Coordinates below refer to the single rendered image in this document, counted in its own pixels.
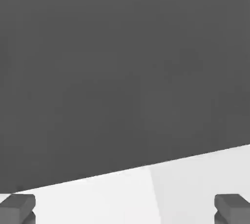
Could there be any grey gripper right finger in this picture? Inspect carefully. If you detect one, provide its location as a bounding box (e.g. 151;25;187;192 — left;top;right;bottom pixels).
214;193;250;224

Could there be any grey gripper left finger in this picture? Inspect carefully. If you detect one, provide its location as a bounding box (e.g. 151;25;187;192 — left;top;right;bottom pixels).
0;193;37;224

